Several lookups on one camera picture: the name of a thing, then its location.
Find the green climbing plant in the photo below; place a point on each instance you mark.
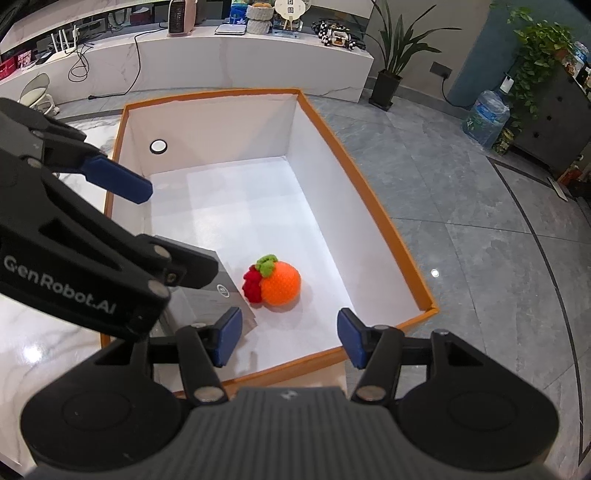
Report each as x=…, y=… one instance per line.
x=535, y=50

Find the pink space heater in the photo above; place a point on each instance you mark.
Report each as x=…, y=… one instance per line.
x=180, y=18

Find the knitted basket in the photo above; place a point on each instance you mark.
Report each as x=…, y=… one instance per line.
x=258, y=23

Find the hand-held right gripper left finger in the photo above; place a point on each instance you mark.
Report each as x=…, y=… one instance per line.
x=228, y=334

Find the brown plush bear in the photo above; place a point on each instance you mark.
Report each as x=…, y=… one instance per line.
x=262, y=3

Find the white chair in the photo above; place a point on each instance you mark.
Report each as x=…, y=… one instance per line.
x=34, y=87

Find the potted long-leaf plant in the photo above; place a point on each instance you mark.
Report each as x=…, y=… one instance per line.
x=385, y=87

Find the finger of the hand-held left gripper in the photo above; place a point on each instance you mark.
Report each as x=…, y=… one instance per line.
x=120, y=177
x=184, y=267

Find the red gift box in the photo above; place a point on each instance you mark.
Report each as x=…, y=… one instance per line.
x=9, y=69

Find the white round disc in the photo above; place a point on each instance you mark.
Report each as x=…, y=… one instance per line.
x=158, y=146

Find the orange-rimmed white box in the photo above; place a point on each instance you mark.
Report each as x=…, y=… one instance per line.
x=258, y=207

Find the illustrated picture board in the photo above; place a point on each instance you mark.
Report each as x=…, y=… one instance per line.
x=239, y=11

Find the grey cardboard box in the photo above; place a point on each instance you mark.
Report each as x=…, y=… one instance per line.
x=203, y=304

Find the dark wall outlet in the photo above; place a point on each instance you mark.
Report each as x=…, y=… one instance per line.
x=441, y=70

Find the dark cabinet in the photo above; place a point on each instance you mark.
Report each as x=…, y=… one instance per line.
x=554, y=120

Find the white laptop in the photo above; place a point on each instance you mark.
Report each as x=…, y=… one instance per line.
x=231, y=29

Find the round paper fan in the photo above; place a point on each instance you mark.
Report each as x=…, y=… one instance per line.
x=291, y=9

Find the white marble bench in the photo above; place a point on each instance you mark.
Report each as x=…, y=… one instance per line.
x=231, y=60

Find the white router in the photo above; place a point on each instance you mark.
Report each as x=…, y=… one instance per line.
x=64, y=44

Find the black white toy car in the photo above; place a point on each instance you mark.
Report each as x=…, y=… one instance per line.
x=339, y=34

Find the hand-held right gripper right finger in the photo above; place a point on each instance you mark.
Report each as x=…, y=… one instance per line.
x=351, y=339

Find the blue water bottle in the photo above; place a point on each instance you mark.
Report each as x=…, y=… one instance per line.
x=485, y=117

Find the orange crochet fruit toy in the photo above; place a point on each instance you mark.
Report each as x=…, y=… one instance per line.
x=279, y=286

